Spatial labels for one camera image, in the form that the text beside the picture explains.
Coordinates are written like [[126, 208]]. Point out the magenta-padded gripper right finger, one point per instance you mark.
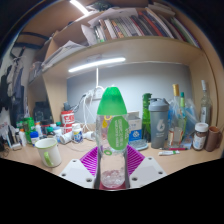
[[148, 170]]

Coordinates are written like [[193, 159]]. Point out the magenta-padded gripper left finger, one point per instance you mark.
[[77, 170]]

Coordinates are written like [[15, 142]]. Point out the clear bottle with green cap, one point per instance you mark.
[[112, 133]]

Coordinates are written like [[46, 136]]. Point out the white tube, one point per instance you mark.
[[168, 153]]

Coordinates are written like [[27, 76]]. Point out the red pen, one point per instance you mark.
[[173, 149]]

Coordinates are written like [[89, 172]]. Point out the white pill bottle blue label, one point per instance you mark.
[[77, 135]]

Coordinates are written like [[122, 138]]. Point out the blue and white box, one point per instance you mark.
[[135, 128]]

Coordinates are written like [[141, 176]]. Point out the grey shaker bottle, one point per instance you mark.
[[159, 126]]

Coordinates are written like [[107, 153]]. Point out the clear glass bottle gold cap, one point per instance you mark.
[[175, 126]]

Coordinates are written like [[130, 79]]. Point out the red and white canister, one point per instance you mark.
[[67, 120]]

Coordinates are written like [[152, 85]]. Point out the dark green glass bottle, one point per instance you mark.
[[146, 116]]

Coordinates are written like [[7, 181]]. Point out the white bottle with blue label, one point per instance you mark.
[[34, 138]]

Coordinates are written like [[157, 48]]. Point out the brown jar with white lid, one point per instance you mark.
[[200, 138]]

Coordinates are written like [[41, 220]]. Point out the green plastic container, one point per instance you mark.
[[28, 128]]

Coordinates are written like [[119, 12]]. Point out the brown mug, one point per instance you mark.
[[213, 140]]

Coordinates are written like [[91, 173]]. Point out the slim bottle with green cap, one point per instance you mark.
[[183, 106]]

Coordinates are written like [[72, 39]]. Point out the tall clear glass bottle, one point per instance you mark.
[[205, 110]]

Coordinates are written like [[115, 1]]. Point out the hanging dark clothes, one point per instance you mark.
[[11, 86]]

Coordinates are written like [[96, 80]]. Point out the white light bar under shelf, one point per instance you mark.
[[96, 64]]

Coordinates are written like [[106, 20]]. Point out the wooden shelf unit with books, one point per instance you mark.
[[133, 30]]

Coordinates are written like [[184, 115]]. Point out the white ceiling light strip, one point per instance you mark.
[[79, 6]]

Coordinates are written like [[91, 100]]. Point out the white wall power strip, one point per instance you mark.
[[95, 94]]

